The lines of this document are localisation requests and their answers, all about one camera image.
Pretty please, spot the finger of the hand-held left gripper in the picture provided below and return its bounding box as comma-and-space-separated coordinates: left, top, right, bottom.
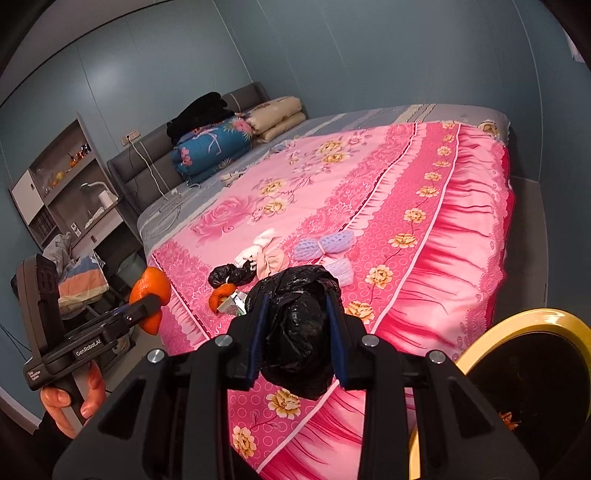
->
111, 294, 162, 326

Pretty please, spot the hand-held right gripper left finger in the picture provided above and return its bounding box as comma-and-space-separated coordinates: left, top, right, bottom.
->
52, 291, 273, 480

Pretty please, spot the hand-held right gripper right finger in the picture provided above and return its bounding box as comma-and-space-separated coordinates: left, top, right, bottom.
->
324, 287, 540, 480

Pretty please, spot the large orange peel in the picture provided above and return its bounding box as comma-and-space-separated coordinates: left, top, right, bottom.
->
128, 267, 172, 335

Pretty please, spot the large black plastic bag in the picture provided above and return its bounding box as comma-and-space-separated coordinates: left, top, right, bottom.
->
244, 265, 345, 401

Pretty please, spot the white plastic bag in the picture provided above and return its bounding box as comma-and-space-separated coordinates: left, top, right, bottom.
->
234, 229, 278, 268

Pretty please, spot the purple knitted bow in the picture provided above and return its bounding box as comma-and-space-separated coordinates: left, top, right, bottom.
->
293, 231, 355, 260

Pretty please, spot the yellow-rimmed black trash bin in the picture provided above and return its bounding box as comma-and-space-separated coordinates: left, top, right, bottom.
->
409, 308, 591, 480

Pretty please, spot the person's left hand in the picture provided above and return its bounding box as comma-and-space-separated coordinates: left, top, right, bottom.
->
39, 366, 108, 439

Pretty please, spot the crumpled silver wrapper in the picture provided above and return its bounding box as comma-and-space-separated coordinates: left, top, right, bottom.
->
219, 291, 250, 317

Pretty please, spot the dark small bin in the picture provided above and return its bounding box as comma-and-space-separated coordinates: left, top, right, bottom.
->
115, 251, 147, 288

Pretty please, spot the small orange peel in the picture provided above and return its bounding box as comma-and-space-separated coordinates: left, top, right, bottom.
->
209, 283, 238, 316

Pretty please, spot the striped folded cloth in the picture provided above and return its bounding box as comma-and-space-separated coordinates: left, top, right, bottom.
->
58, 256, 110, 311

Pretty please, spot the small black plastic bag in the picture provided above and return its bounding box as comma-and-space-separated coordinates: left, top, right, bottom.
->
208, 261, 257, 289

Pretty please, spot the pink cloth hat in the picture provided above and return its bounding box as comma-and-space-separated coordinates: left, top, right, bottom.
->
254, 237, 293, 280

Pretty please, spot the grey crumpled cloth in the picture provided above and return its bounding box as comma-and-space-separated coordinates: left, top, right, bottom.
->
44, 233, 75, 266

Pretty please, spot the white desk lamp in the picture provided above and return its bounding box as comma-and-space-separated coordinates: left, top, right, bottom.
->
81, 181, 118, 208

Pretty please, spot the grey shelf unit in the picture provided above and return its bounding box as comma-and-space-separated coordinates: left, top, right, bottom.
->
8, 115, 139, 259

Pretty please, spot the grey padded headboard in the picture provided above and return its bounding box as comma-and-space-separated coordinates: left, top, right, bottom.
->
107, 82, 271, 217

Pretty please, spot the pink floral blanket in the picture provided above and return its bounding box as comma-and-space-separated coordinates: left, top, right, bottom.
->
147, 121, 517, 480

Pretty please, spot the blue floral folded quilt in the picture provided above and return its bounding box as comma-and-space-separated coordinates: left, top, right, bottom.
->
172, 115, 256, 186

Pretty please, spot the black clothes pile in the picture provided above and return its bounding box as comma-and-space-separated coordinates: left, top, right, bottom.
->
166, 92, 235, 144

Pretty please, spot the beige folded quilt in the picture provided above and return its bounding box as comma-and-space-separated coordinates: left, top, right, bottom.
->
245, 96, 307, 141

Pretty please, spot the white cable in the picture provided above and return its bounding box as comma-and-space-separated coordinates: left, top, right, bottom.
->
130, 138, 185, 217

